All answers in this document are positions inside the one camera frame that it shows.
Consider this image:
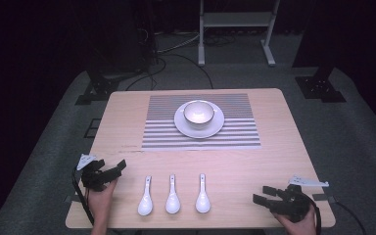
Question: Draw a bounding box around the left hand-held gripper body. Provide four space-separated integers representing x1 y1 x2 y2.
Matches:
75 153 113 193

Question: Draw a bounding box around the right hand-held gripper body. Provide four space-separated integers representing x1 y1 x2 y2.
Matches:
272 174 330 224

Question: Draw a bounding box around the person's right hand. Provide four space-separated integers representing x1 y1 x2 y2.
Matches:
271 205 318 235

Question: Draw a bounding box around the person's left hand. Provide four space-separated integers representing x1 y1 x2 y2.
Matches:
87 178 118 227

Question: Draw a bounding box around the white ceramic spoon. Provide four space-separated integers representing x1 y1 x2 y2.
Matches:
137 175 155 217
164 173 182 215
194 172 212 214

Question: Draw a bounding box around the striped grey placemat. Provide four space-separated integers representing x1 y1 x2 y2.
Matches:
141 93 262 152

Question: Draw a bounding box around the black stand base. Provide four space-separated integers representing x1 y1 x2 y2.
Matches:
74 55 153 107
294 63 348 104

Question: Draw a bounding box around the white round plate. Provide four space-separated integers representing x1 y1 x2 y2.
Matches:
173 99 226 140

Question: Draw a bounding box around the white bowl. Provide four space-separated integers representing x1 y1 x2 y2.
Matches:
182 100 215 130

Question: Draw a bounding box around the white metal stand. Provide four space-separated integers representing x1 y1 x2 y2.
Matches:
197 0 281 68

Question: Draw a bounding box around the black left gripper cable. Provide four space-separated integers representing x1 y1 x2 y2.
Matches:
70 168 96 227

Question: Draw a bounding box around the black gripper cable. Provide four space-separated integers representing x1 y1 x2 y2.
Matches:
70 168 96 227
302 192 323 235

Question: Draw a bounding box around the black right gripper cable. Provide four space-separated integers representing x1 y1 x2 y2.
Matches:
302 192 323 235

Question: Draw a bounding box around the black floor frame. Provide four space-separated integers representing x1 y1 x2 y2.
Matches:
83 117 103 139

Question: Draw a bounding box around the black table cable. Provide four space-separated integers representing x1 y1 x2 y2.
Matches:
334 200 369 235

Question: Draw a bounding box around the black floor cable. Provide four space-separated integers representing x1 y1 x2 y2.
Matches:
124 53 167 92
163 53 215 90

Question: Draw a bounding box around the white floor cable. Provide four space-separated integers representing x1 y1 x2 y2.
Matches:
156 31 201 55

